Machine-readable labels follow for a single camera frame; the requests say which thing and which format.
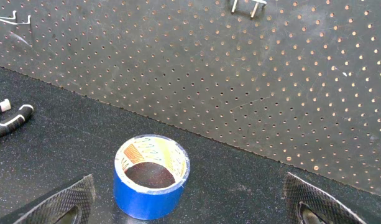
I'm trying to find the roll of blue tape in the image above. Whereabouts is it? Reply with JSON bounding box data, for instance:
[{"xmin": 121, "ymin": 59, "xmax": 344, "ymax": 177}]
[{"xmin": 113, "ymin": 134, "xmax": 191, "ymax": 221}]

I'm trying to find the metal hook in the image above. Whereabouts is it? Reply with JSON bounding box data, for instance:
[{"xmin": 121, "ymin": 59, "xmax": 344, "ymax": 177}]
[
  {"xmin": 0, "ymin": 10, "xmax": 32, "ymax": 26},
  {"xmin": 229, "ymin": 0, "xmax": 268, "ymax": 19}
]

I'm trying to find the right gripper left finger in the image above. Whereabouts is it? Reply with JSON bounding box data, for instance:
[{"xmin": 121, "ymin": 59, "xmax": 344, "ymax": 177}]
[{"xmin": 0, "ymin": 174, "xmax": 96, "ymax": 224}]

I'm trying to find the black pegboard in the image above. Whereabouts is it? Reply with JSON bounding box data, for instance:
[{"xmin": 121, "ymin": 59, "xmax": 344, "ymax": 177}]
[{"xmin": 0, "ymin": 0, "xmax": 381, "ymax": 200}]

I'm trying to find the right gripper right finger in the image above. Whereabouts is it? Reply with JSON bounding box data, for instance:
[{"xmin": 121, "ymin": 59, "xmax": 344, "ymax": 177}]
[{"xmin": 283, "ymin": 171, "xmax": 368, "ymax": 224}]

